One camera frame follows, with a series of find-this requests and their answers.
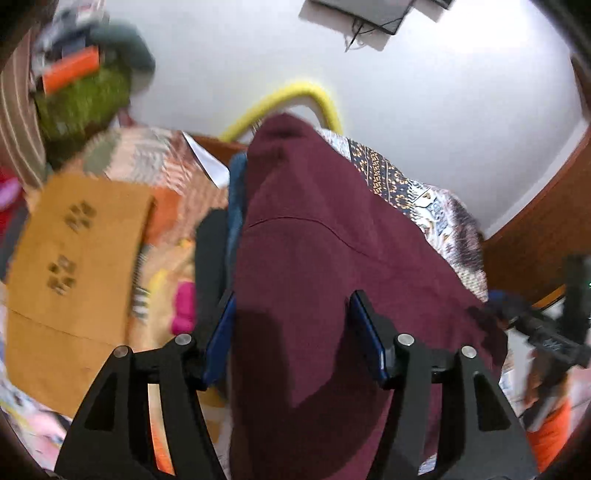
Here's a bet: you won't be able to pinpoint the maroon button shirt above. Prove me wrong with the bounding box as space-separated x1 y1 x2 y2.
229 114 507 479

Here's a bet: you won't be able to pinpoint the orange sleeve forearm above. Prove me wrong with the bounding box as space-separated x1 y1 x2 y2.
527 398 571 472

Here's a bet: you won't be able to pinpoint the wooden door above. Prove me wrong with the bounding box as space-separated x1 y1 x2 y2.
483 132 590 303

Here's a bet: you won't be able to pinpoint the folded black garment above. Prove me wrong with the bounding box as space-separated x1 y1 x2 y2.
194 209 228 324

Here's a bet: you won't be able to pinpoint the patchwork patterned bed cover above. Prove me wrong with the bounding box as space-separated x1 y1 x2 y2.
317 128 488 301

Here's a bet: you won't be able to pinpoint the folded blue jeans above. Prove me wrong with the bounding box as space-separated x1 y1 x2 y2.
224 152 247 289

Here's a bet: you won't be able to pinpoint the wooden lap desk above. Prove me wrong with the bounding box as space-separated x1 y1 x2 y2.
5 174 152 417

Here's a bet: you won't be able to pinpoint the striped red beige curtain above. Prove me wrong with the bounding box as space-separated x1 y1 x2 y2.
1 28 47 188

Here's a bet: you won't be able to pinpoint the orange box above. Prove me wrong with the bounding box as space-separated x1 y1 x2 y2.
41 46 100 95

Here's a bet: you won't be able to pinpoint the yellow foam bed rail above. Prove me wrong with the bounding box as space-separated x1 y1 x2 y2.
218 80 344 142

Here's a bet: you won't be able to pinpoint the small black wall monitor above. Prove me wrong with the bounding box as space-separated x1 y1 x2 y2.
315 0 414 36

